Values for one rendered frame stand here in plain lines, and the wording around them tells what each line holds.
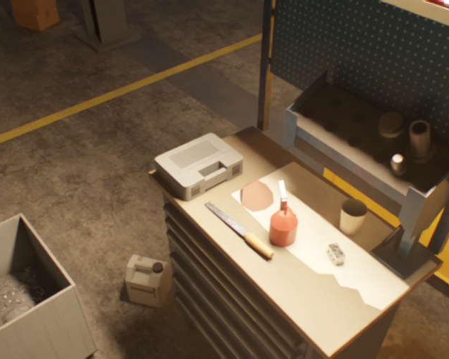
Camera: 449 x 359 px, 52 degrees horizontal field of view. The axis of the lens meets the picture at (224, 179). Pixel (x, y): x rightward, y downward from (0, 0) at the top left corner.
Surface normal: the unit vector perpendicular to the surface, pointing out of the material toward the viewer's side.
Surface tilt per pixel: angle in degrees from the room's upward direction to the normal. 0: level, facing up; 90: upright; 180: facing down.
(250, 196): 24
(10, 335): 90
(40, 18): 90
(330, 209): 0
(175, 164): 0
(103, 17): 90
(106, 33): 90
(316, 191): 0
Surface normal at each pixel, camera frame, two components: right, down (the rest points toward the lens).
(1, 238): 0.65, 0.50
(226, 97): 0.00, -0.75
